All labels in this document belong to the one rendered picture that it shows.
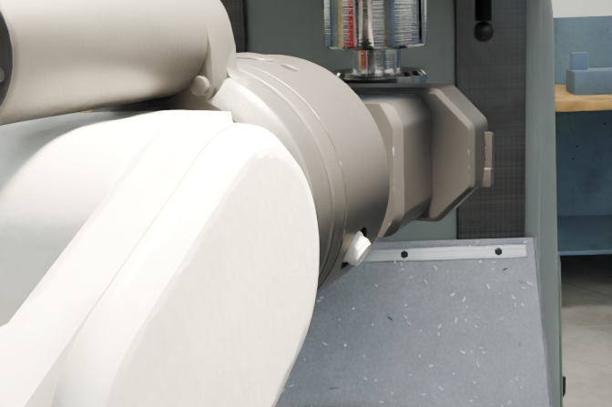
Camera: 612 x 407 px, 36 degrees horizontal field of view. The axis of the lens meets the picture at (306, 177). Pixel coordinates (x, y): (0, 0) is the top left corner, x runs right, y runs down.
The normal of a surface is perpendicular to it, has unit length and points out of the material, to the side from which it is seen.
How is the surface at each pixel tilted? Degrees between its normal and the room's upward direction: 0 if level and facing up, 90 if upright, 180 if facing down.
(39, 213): 55
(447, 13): 90
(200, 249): 88
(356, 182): 85
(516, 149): 90
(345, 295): 63
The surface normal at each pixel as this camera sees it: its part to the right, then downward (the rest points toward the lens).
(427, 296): -0.02, -0.29
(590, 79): -0.10, 0.18
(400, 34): 0.36, 0.15
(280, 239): 0.91, 0.01
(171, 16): 0.85, -0.29
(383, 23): 0.11, 0.18
